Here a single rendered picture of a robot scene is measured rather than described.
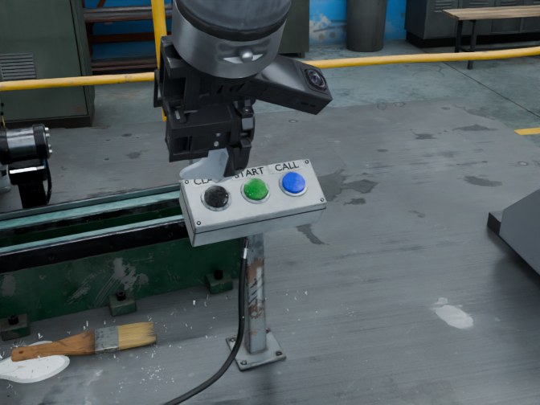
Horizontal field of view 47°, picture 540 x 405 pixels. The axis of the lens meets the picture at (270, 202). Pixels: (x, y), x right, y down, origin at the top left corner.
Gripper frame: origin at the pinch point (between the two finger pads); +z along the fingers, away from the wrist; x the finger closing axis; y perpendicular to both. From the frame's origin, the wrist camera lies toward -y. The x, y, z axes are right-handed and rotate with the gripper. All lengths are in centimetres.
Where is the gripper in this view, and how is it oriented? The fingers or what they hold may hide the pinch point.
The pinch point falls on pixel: (221, 170)
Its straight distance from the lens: 70.3
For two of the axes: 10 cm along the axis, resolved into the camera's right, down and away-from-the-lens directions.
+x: 3.0, 8.4, -4.5
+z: -1.8, 5.1, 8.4
